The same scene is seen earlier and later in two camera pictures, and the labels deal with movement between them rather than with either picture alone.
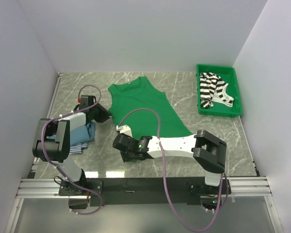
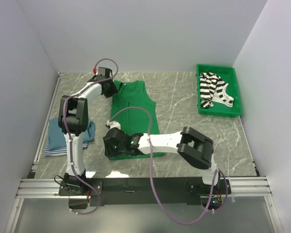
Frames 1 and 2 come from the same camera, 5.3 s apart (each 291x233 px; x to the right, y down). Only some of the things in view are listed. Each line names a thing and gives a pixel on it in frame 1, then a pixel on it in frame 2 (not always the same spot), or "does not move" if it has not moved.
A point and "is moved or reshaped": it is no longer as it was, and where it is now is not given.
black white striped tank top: x=212 y=88 does not move
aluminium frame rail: x=252 y=186 does not move
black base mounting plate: x=150 y=191 does not move
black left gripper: x=105 y=113 -> x=114 y=90
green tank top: x=139 y=93 is moved or reshaped
